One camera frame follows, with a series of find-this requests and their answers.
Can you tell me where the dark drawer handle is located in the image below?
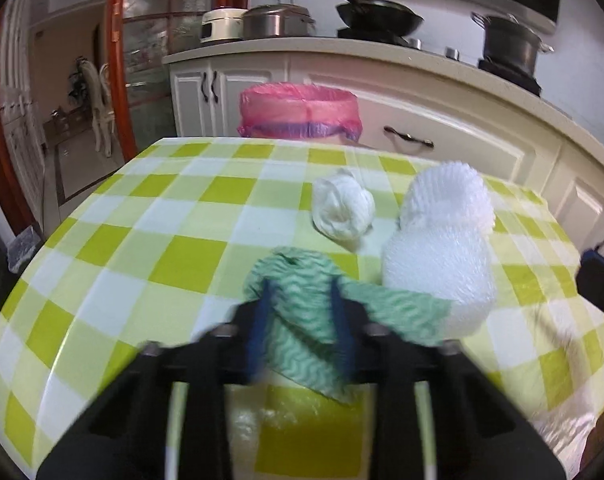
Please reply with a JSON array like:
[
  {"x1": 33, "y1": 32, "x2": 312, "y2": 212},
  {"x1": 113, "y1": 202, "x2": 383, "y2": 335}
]
[{"x1": 384, "y1": 126, "x2": 435, "y2": 150}]

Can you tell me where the steel pressure cooker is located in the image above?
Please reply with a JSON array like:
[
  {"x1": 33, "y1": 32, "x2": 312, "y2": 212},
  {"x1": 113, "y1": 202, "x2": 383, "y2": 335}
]
[{"x1": 241, "y1": 4, "x2": 317, "y2": 41}]

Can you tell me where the green patterned cleaning cloth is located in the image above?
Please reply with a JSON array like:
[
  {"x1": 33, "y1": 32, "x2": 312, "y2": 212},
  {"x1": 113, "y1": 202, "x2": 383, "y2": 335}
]
[{"x1": 242, "y1": 249, "x2": 454, "y2": 407}]

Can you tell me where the white crumpled plastic bag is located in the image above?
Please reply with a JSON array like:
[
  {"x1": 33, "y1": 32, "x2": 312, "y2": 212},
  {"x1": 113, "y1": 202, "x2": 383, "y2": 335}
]
[{"x1": 311, "y1": 169, "x2": 377, "y2": 254}]

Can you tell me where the black wok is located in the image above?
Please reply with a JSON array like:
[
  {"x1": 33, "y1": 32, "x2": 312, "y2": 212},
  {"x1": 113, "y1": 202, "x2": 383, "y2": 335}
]
[{"x1": 314, "y1": 0, "x2": 425, "y2": 39}]

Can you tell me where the green checked tablecloth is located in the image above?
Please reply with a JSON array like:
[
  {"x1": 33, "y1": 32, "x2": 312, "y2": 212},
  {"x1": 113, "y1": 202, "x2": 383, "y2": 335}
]
[{"x1": 0, "y1": 137, "x2": 604, "y2": 480}]

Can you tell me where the white rice cooker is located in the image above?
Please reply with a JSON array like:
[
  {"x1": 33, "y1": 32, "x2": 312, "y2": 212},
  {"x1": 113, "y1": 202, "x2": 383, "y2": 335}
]
[{"x1": 200, "y1": 7, "x2": 248, "y2": 44}]

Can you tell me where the dark stock pot with lid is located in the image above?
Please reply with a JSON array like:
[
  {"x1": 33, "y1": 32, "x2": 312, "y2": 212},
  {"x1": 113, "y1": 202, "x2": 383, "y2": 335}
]
[{"x1": 471, "y1": 11, "x2": 554, "y2": 74}]

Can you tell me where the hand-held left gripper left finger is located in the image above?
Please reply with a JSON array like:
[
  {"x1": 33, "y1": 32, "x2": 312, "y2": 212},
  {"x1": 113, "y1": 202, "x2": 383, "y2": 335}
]
[{"x1": 36, "y1": 279, "x2": 273, "y2": 480}]

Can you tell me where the trash bin with pink bag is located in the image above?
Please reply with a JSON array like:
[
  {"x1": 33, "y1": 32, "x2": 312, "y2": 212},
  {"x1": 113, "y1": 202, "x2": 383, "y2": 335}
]
[{"x1": 237, "y1": 83, "x2": 363, "y2": 144}]

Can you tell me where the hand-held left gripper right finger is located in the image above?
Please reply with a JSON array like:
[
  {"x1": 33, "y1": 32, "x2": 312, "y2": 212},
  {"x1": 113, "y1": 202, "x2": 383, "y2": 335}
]
[{"x1": 329, "y1": 284, "x2": 566, "y2": 480}]

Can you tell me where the white chair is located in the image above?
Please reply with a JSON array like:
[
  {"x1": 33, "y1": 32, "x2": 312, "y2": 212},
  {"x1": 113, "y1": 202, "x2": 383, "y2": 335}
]
[{"x1": 68, "y1": 57, "x2": 116, "y2": 154}]

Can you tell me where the white kitchen cabinet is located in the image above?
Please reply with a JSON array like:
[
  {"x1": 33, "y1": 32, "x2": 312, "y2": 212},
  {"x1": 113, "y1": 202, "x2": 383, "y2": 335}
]
[{"x1": 163, "y1": 36, "x2": 604, "y2": 263}]

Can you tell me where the black gas stove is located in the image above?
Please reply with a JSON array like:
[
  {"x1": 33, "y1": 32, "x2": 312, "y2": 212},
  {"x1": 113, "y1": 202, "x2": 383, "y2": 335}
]
[{"x1": 337, "y1": 27, "x2": 544, "y2": 98}]

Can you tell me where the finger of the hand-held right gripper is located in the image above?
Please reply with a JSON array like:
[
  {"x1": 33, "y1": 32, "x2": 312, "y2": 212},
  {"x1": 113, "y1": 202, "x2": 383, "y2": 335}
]
[{"x1": 576, "y1": 248, "x2": 604, "y2": 322}]

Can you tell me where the red wooden door frame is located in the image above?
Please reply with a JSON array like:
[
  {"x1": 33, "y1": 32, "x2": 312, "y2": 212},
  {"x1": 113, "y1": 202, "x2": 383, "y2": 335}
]
[{"x1": 0, "y1": 0, "x2": 251, "y2": 241}]

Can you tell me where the grey floor rag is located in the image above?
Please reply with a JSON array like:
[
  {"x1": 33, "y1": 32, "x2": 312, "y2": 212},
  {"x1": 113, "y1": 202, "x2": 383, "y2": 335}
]
[{"x1": 8, "y1": 226, "x2": 43, "y2": 274}]

